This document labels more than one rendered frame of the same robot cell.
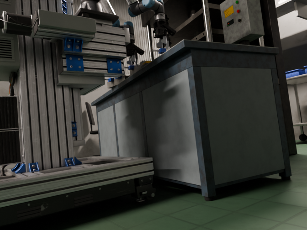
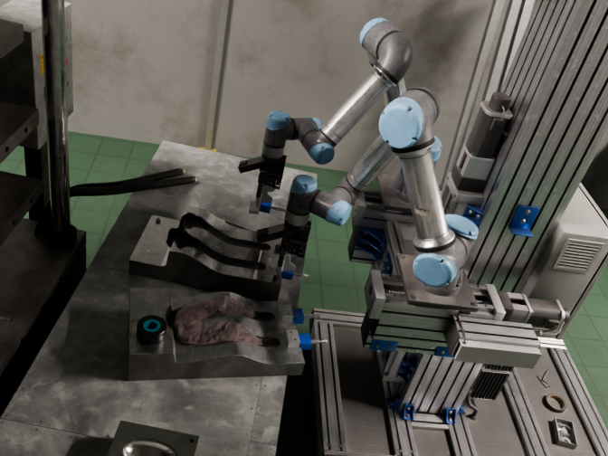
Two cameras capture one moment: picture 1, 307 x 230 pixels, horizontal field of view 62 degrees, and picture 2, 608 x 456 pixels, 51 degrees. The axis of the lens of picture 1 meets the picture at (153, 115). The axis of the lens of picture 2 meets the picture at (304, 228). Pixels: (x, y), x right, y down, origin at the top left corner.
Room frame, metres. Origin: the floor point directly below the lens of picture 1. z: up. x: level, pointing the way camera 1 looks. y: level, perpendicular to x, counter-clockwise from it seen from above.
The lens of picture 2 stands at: (3.46, 0.83, 2.26)
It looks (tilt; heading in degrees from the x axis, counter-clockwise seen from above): 36 degrees down; 204
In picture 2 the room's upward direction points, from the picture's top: 14 degrees clockwise
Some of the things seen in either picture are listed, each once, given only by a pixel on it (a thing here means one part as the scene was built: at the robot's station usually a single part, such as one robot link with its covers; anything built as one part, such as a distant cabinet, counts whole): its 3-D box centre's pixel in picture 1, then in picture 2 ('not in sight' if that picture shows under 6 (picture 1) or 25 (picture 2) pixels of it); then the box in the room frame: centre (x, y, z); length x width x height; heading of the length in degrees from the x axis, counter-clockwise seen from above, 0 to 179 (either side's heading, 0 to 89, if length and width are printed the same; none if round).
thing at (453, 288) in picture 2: not in sight; (441, 268); (1.83, 0.57, 1.09); 0.15 x 0.15 x 0.10
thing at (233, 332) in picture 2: not in sight; (218, 319); (2.32, 0.11, 0.90); 0.26 x 0.18 x 0.08; 134
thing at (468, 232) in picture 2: not in sight; (453, 239); (1.83, 0.57, 1.20); 0.13 x 0.12 x 0.14; 3
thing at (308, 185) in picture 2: (128, 29); (302, 194); (1.98, 0.13, 1.20); 0.09 x 0.08 x 0.11; 93
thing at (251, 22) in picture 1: (249, 79); (39, 203); (2.17, -0.85, 0.73); 0.30 x 0.22 x 1.47; 27
